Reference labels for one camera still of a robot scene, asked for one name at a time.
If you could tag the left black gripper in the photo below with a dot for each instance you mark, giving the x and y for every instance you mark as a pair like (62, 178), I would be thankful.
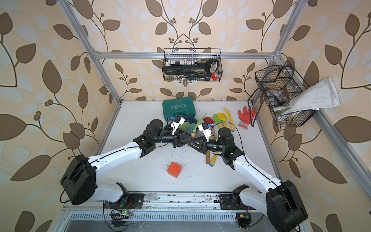
(179, 139)

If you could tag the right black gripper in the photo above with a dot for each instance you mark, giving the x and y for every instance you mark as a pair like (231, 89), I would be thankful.
(203, 144)

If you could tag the yellow square toy shovel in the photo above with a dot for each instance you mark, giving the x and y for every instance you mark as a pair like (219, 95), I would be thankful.
(208, 157)

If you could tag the red toy shovel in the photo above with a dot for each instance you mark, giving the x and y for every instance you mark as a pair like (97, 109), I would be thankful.
(208, 120)

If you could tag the green storage box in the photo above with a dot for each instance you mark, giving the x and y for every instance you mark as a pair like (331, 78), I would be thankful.
(183, 107)

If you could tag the yellow toy rake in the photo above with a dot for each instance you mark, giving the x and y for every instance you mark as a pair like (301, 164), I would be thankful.
(230, 120)

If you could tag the pale green toy shovel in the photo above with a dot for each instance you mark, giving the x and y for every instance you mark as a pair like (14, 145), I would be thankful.
(184, 126)

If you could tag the light blue toy spatula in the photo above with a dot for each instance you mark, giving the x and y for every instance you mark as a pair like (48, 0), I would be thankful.
(192, 128)

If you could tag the yellow toy spatula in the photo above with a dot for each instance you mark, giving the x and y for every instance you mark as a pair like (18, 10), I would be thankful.
(223, 119)

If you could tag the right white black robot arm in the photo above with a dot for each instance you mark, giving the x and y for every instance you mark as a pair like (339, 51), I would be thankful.
(279, 200)

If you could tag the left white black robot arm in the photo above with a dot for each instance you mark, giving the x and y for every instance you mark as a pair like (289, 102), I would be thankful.
(81, 179)

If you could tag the orange cube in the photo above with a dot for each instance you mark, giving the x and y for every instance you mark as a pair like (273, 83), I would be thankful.
(174, 170)

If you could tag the red rubber glove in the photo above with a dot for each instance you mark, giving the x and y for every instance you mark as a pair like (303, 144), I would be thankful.
(246, 117)

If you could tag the black tool in basket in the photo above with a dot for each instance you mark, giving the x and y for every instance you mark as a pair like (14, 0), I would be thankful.
(191, 67)

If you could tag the white cloth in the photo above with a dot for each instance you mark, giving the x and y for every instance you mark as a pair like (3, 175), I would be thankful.
(322, 95)

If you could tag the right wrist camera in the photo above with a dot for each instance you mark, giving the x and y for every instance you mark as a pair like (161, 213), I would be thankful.
(205, 128)

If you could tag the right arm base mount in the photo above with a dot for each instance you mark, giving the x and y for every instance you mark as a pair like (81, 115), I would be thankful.
(233, 201)

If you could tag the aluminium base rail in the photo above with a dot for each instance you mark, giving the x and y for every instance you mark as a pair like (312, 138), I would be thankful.
(165, 202)

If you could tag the back wire basket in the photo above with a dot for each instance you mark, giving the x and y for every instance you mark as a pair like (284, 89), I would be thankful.
(191, 53)

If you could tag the wire basket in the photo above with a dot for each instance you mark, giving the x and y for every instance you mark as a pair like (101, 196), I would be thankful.
(191, 53)
(277, 86)

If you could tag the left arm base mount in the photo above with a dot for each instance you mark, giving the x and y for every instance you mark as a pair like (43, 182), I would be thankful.
(127, 200)

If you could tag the right wire basket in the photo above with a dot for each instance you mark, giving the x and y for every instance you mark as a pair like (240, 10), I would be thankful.
(277, 86)

